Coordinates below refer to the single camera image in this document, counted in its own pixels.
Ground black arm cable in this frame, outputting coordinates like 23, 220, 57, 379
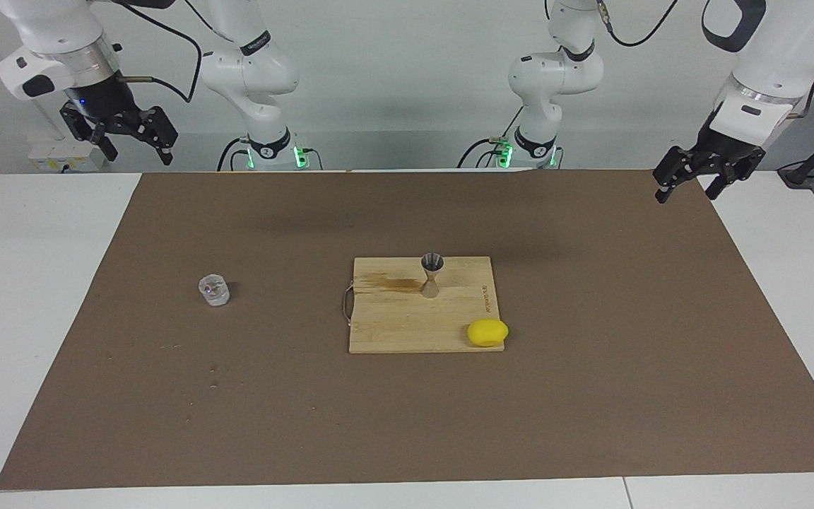
594, 0, 814, 117
85, 0, 203, 104

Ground clear glass cup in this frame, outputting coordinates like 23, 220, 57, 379
198, 274, 231, 308

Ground wooden cutting board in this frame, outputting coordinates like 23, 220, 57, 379
341, 256, 505, 354

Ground white wall socket box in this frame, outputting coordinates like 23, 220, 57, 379
29, 134, 108, 172

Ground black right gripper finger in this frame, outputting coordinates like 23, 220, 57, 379
124, 106, 179, 167
61, 103, 119, 163

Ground brown table mat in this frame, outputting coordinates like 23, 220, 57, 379
0, 168, 814, 491

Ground black base cable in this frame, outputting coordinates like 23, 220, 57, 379
457, 136, 504, 169
217, 136, 251, 172

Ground metal double jigger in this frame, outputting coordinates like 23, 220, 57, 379
420, 252, 444, 299

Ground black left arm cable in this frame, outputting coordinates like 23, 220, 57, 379
594, 0, 814, 117

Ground black right base cable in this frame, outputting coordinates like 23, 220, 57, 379
217, 136, 251, 172

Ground yellow lemon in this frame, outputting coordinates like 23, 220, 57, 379
467, 318, 509, 348

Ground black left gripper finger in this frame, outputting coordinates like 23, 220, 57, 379
704, 159, 750, 201
653, 145, 705, 204

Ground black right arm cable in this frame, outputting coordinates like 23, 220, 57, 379
85, 0, 203, 104

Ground black left base cable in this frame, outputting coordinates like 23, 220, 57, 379
457, 136, 504, 169

